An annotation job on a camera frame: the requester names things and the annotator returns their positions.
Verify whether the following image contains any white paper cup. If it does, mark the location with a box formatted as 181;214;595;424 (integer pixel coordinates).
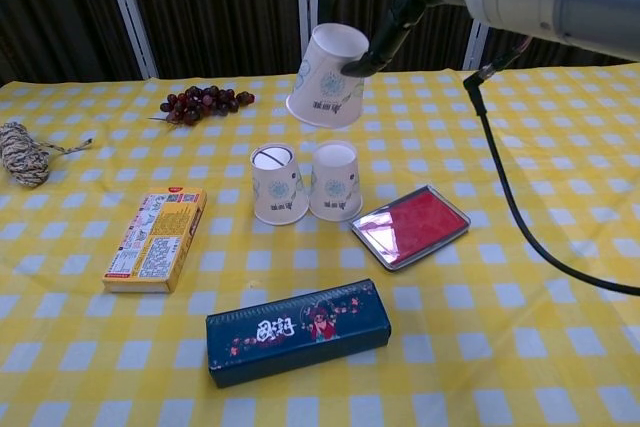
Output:
285;22;372;130
309;140;364;223

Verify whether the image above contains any white paper cup line-marked bottom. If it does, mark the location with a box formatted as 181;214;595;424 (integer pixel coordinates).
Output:
250;143;310;226

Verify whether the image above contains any yellow checkered tablecloth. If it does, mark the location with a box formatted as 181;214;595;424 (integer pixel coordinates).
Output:
0;62;640;427

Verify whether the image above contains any red ink pad tin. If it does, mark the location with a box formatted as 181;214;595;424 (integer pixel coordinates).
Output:
348;184;472;273

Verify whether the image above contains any dark red grape bunch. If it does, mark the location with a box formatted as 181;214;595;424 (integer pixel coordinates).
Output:
147;85;256;127

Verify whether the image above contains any yellow cardboard box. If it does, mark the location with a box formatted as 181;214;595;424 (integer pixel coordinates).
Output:
102;185;208;295

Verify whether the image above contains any dark blue printed box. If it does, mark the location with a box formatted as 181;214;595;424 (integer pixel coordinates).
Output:
205;277;392;389

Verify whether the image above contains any white partition post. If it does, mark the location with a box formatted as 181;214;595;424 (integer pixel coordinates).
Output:
98;0;160;79
295;0;324;74
461;19;494;71

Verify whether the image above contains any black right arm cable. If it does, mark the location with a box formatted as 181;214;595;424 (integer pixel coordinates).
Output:
462;54;640;298

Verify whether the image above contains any braided rope bundle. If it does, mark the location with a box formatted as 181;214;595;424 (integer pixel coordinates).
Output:
0;121;94;189

